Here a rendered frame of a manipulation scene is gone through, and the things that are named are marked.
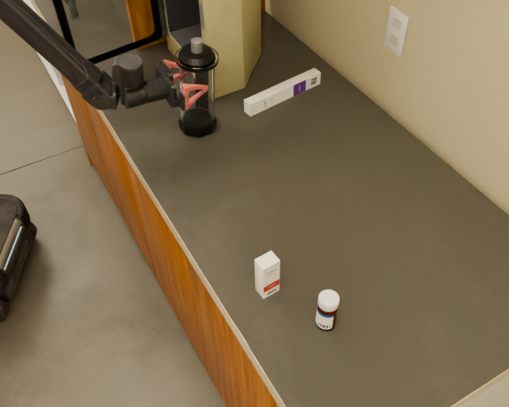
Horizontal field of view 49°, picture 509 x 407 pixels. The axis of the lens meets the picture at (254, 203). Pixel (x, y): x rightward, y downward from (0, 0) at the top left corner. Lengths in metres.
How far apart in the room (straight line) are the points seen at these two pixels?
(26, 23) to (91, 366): 1.34
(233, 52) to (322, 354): 0.89
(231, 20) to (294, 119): 0.32
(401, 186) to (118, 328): 1.32
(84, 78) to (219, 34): 0.40
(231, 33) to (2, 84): 2.32
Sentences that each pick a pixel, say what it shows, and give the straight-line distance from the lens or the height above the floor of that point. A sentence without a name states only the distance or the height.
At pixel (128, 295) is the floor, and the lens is 2.37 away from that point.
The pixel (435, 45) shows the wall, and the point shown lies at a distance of 1.47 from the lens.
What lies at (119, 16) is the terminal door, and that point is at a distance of 1.77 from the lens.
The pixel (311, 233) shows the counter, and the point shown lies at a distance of 1.29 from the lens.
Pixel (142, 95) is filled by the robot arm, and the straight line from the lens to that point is 1.39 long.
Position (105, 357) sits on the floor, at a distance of 2.25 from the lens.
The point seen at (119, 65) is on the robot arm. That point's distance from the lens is 1.35.
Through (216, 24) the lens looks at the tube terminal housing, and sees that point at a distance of 1.55.
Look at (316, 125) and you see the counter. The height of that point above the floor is 0.94.
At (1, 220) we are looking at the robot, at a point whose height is 0.24.
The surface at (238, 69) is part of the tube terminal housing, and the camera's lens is 1.65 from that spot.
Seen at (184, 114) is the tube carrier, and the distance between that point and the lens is 1.50.
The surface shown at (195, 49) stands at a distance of 1.41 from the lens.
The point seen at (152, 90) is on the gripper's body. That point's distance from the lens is 1.40.
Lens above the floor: 1.93
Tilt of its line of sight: 47 degrees down
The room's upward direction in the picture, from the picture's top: 2 degrees counter-clockwise
